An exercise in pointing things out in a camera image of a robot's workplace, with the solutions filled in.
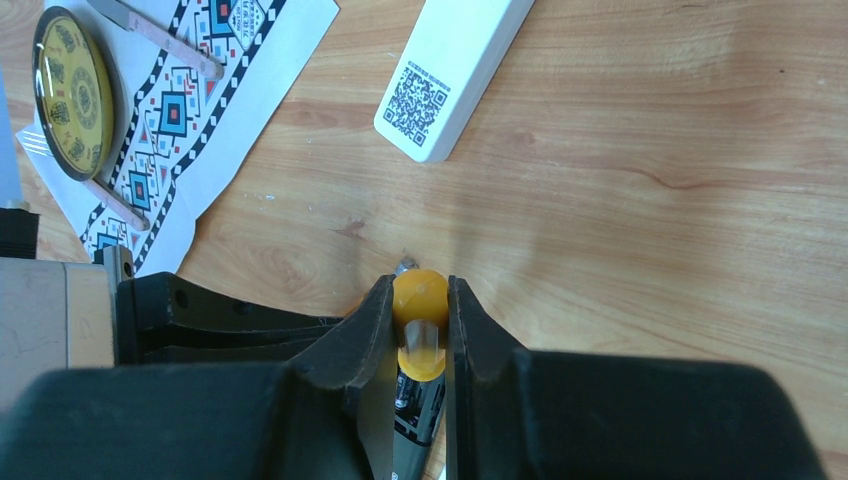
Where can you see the pink handled fork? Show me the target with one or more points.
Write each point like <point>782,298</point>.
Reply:
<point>99,189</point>

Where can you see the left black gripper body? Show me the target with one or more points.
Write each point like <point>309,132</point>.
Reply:
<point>162,318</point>

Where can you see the patterned white placemat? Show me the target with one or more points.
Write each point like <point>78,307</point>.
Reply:
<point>180,139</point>

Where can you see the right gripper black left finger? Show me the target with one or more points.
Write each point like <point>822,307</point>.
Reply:
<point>326,413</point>

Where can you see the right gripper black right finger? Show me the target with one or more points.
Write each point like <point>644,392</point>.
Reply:
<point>518,413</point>

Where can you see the yellow black plate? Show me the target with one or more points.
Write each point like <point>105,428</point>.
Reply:
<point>73,94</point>

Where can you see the yellow handled screwdriver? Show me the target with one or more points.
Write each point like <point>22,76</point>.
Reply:
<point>420,314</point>

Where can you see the pink handled knife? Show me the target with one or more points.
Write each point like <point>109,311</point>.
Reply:
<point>132,21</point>

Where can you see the white slim remote control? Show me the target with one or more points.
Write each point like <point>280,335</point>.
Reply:
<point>450,58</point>

